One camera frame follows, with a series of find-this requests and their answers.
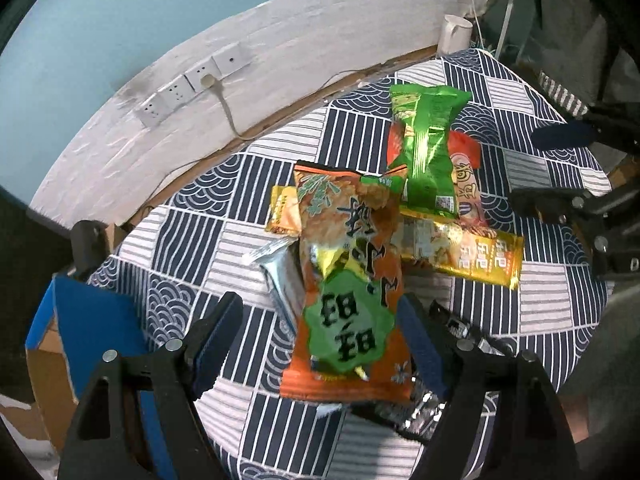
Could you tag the white wall socket strip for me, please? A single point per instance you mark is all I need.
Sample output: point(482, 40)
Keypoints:
point(184, 88)

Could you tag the white cup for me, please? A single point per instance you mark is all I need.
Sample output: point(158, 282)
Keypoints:
point(455, 34)

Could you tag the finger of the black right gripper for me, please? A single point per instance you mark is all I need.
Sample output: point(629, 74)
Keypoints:
point(573, 207)
point(617, 129)

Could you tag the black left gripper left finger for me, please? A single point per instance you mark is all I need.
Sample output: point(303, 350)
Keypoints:
point(137, 418)

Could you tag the red chip bag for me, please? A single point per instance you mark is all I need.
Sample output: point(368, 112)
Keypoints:
point(464, 153)

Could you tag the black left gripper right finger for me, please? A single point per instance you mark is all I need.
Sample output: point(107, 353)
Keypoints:
point(531, 438)

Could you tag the black snack packet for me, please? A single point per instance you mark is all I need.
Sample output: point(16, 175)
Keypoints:
point(431, 333)

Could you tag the blue cardboard box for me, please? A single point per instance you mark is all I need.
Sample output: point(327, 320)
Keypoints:
point(72, 328)

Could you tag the silver foil snack pack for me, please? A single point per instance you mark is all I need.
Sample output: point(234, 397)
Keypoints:
point(279, 262)

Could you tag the long gold snack bag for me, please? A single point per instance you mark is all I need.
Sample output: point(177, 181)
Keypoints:
point(354, 233)

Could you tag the orange green snack bag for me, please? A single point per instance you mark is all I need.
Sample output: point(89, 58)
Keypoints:
point(348, 346)

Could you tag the black round object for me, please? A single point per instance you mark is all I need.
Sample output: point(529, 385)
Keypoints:
point(88, 244)

